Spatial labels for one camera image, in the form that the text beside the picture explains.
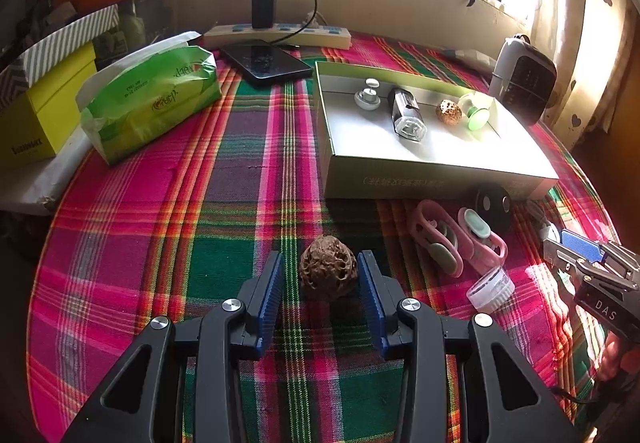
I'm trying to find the dark brown walnut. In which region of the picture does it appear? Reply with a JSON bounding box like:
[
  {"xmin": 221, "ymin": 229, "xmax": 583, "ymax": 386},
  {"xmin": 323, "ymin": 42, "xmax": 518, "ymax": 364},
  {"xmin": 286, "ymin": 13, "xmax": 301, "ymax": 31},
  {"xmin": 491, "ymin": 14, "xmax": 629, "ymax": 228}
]
[{"xmin": 298, "ymin": 235, "xmax": 358, "ymax": 302}]

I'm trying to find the small white lidded jar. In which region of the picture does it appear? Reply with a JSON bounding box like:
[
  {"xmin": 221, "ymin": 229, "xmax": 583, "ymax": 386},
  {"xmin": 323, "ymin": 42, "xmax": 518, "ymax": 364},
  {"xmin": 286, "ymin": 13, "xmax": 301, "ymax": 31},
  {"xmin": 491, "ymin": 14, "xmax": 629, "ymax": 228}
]
[{"xmin": 466, "ymin": 267, "xmax": 515, "ymax": 314}]

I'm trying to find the person's right hand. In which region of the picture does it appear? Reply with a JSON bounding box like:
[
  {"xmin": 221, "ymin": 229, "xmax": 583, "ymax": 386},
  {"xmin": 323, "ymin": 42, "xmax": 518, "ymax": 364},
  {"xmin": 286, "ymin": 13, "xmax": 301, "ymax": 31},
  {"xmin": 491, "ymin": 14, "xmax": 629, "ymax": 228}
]
[{"xmin": 597, "ymin": 333, "xmax": 640, "ymax": 381}]

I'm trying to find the pink nail clipper case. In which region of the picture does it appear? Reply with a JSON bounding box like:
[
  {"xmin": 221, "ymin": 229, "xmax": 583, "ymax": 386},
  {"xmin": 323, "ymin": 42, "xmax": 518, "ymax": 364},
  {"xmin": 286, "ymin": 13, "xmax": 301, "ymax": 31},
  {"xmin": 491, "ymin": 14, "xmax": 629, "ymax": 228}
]
[{"xmin": 458, "ymin": 208, "xmax": 508, "ymax": 275}]

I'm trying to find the black round key fob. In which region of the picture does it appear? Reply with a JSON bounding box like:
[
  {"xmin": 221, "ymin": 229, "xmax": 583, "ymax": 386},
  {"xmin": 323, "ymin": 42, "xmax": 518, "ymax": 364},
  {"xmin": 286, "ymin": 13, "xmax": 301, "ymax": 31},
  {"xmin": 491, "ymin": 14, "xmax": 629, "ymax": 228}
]
[{"xmin": 471, "ymin": 183, "xmax": 513, "ymax": 237}]

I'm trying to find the plaid pink green cloth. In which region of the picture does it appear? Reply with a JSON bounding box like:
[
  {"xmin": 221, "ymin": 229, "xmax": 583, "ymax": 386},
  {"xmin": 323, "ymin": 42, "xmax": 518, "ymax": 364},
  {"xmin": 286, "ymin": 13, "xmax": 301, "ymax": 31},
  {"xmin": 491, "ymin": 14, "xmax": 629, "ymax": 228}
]
[{"xmin": 25, "ymin": 32, "xmax": 622, "ymax": 443}]

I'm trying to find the green white spool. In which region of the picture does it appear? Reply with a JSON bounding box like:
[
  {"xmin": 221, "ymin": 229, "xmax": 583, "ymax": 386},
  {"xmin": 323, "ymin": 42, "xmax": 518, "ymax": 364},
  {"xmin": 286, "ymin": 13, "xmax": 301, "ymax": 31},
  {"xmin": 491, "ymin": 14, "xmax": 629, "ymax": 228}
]
[{"xmin": 458, "ymin": 92, "xmax": 494, "ymax": 131}]

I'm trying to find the light brown walnut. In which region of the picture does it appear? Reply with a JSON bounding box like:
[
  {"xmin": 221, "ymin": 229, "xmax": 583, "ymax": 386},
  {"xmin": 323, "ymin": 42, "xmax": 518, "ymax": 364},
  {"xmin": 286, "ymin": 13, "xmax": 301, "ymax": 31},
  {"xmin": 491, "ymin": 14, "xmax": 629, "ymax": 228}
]
[{"xmin": 436, "ymin": 98, "xmax": 463, "ymax": 126}]

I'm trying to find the grey portable fan heater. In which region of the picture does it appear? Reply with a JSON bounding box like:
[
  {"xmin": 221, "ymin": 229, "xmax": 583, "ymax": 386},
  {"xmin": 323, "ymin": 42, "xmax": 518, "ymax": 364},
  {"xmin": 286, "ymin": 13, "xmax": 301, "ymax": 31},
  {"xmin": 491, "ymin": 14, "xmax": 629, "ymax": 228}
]
[{"xmin": 489, "ymin": 33, "xmax": 556, "ymax": 126}]

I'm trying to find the white shallow cardboard box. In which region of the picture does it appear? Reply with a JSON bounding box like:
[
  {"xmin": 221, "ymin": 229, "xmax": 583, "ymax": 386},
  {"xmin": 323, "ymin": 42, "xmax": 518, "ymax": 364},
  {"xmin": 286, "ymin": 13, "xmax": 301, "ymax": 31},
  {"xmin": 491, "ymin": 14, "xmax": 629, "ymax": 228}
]
[{"xmin": 314, "ymin": 62, "xmax": 558, "ymax": 200}]

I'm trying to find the white tube on cloth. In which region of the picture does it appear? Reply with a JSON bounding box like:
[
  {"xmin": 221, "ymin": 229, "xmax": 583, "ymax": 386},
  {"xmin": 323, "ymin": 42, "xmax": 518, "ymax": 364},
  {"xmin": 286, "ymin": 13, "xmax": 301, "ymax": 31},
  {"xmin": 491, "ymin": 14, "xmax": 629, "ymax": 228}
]
[{"xmin": 442, "ymin": 48, "xmax": 497, "ymax": 74}]

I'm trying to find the small silver knob stand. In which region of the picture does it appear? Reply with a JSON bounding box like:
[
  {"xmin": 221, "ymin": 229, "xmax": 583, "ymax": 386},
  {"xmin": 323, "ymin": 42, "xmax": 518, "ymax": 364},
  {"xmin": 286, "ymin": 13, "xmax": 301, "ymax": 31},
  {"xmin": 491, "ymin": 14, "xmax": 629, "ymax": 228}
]
[{"xmin": 354, "ymin": 78, "xmax": 381, "ymax": 111}]

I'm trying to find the black smartphone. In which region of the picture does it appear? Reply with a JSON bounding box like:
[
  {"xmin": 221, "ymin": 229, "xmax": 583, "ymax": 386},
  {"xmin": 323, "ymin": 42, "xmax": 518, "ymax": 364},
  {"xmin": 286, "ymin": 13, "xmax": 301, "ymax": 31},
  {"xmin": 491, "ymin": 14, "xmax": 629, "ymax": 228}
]
[{"xmin": 220, "ymin": 41, "xmax": 311, "ymax": 86}]

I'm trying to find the green tissue pack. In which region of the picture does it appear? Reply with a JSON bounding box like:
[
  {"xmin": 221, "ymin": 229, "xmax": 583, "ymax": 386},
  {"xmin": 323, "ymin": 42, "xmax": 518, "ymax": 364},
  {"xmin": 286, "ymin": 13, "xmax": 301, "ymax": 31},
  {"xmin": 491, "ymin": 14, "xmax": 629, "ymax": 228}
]
[{"xmin": 76, "ymin": 31, "xmax": 221, "ymax": 166}]

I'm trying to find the white power strip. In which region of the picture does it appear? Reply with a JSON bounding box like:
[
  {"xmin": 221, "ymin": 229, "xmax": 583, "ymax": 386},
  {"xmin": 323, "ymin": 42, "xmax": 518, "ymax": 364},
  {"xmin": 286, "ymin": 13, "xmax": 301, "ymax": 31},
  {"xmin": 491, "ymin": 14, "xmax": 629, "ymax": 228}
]
[{"xmin": 202, "ymin": 24, "xmax": 352, "ymax": 50}]

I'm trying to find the white plug in strip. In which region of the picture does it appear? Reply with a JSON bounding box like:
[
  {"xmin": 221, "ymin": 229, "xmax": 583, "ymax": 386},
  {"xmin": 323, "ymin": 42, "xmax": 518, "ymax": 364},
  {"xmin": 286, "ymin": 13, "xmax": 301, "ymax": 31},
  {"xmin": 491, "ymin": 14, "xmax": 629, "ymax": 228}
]
[{"xmin": 305, "ymin": 12, "xmax": 320, "ymax": 29}]

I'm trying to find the yellow cardboard box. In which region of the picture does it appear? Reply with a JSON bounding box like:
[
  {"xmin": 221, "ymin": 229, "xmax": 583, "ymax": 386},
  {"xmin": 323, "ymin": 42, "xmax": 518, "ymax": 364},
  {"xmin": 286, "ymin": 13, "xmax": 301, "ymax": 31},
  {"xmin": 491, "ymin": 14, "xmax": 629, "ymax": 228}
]
[{"xmin": 1, "ymin": 42, "xmax": 96, "ymax": 174}]

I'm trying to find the striped grey box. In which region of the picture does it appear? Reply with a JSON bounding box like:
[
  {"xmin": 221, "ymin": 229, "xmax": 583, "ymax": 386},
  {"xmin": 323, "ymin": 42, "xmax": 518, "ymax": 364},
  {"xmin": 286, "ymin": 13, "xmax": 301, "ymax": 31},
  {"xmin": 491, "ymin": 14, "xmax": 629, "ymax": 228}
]
[{"xmin": 1, "ymin": 4, "xmax": 119, "ymax": 109}]

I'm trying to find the pink clip with ring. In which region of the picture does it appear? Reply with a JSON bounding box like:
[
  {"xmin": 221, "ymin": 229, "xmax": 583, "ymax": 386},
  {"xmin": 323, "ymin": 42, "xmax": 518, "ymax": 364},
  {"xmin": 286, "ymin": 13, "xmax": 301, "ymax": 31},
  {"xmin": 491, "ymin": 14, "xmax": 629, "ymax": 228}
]
[{"xmin": 408, "ymin": 199, "xmax": 472, "ymax": 278}]

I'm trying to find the black charger with cable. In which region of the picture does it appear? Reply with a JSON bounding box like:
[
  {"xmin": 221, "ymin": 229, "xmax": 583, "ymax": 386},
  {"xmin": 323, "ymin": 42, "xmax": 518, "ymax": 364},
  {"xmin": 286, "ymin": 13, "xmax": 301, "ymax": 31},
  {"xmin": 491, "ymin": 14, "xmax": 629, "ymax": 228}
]
[{"xmin": 250, "ymin": 0, "xmax": 318, "ymax": 45}]

